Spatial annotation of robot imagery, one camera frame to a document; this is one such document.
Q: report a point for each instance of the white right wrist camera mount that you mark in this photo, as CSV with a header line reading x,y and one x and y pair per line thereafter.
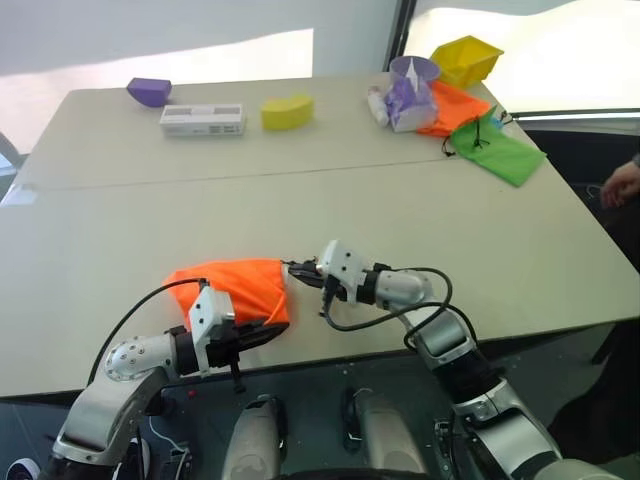
x,y
342,265

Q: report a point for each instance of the white bottle pink print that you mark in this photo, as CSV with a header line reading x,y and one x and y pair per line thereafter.
x,y
377,106

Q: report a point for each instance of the grey robot leg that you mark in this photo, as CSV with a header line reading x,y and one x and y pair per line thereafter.
x,y
252,435
385,435

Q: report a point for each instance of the person's bare hand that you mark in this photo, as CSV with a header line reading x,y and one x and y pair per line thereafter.
x,y
625,185

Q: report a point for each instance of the white rectangular box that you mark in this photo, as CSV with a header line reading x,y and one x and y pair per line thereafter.
x,y
202,121

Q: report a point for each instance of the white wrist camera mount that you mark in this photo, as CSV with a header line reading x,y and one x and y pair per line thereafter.
x,y
342,265
210,315

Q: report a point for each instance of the black sneaker white stripes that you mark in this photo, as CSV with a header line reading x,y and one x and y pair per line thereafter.
x,y
137,452

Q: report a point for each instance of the yellow foam block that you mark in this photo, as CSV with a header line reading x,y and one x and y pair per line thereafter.
x,y
287,112

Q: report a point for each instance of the person's dark clothed body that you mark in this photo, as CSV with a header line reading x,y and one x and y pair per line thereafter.
x,y
600,400

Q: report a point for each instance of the purple plastic bowl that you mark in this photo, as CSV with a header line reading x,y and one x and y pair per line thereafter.
x,y
422,67

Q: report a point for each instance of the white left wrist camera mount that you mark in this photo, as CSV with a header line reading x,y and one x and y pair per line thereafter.
x,y
210,315

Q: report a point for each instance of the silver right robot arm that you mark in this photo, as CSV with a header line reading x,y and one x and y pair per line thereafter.
x,y
450,345

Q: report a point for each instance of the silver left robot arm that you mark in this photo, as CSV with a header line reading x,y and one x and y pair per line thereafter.
x,y
115,390

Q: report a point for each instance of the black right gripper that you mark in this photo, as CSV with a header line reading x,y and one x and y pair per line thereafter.
x,y
336,291

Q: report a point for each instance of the dark vertical pillar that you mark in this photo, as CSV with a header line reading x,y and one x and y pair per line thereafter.
x,y
402,30

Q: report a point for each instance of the yellow plastic bin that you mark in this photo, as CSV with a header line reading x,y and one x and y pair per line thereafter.
x,y
465,62

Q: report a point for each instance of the small blue object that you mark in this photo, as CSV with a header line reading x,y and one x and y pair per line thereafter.
x,y
497,120

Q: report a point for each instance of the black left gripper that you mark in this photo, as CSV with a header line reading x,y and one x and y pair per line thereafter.
x,y
227,345

